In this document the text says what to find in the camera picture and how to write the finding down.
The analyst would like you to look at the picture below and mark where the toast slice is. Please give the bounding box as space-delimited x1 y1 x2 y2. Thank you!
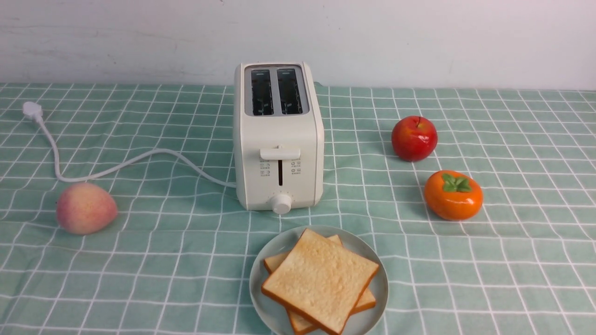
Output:
264 235 377 335
261 228 380 335

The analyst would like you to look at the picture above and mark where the white two-slot toaster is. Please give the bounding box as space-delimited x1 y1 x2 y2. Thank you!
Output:
232 62 325 214

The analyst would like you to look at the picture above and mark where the red apple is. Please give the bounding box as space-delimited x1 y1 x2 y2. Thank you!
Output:
391 116 438 162

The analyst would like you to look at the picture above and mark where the green checkered tablecloth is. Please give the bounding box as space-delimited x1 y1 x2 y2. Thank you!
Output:
0 83 596 335

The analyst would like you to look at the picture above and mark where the light green round plate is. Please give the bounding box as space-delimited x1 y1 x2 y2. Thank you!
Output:
250 226 389 335

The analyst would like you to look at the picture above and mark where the orange persimmon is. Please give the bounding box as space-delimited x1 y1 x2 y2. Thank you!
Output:
423 170 484 221

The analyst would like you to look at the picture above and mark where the pink peach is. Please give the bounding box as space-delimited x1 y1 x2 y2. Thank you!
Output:
56 182 118 235

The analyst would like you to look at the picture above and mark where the white toaster power cable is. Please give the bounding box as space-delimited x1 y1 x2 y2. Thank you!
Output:
22 102 237 189

